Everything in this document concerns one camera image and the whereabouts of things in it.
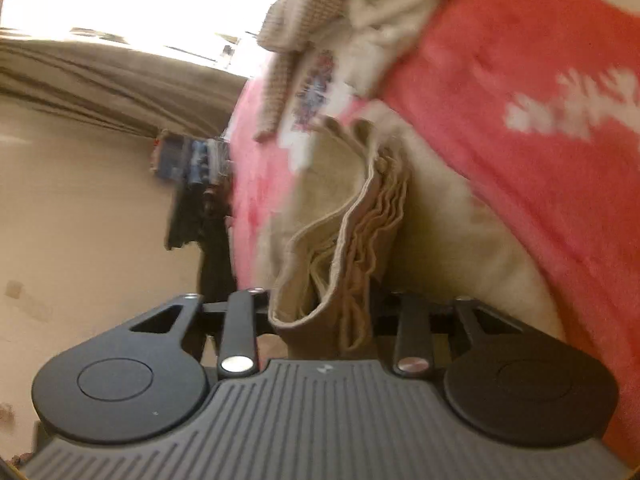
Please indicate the grey-brown curtain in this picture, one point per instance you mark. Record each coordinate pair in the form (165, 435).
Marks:
(100, 80)

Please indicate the cream white cloth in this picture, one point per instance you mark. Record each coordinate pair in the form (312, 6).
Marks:
(395, 15)

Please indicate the beige pants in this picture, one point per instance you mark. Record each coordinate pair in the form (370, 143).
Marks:
(370, 220)

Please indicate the pale knit sweater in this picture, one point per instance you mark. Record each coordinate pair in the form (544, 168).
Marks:
(310, 5)

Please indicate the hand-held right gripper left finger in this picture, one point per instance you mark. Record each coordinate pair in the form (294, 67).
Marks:
(245, 320)

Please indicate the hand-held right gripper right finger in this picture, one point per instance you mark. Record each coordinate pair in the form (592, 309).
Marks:
(412, 320)

